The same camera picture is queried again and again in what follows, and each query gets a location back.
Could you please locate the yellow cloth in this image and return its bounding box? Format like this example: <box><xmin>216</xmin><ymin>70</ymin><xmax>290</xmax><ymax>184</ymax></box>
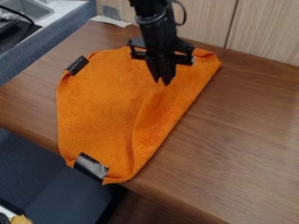
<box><xmin>8</xmin><ymin>214</ymin><xmax>34</xmax><ymax>224</ymax></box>

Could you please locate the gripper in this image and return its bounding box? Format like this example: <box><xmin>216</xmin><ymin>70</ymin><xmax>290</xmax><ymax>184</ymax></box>
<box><xmin>124</xmin><ymin>20</ymin><xmax>197</xmax><ymax>87</ymax></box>

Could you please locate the white paper sheet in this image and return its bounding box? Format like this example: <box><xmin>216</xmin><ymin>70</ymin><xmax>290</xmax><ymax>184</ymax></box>
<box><xmin>88</xmin><ymin>14</ymin><xmax>135</xmax><ymax>29</ymax></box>

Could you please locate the orange cloth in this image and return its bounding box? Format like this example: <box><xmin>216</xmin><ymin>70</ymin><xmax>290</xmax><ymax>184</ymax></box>
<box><xmin>54</xmin><ymin>45</ymin><xmax>224</xmax><ymax>186</ymax></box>

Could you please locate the toy stove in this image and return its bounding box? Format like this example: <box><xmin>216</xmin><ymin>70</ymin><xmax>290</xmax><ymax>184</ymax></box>
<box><xmin>0</xmin><ymin>17</ymin><xmax>44</xmax><ymax>55</ymax></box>

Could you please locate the toy sink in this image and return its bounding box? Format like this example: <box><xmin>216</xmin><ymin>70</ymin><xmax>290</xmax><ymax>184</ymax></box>
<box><xmin>0</xmin><ymin>0</ymin><xmax>57</xmax><ymax>22</ymax></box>

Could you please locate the dark blue chair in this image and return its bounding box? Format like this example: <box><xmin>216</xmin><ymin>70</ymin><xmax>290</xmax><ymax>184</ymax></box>
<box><xmin>0</xmin><ymin>127</ymin><xmax>118</xmax><ymax>224</ymax></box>

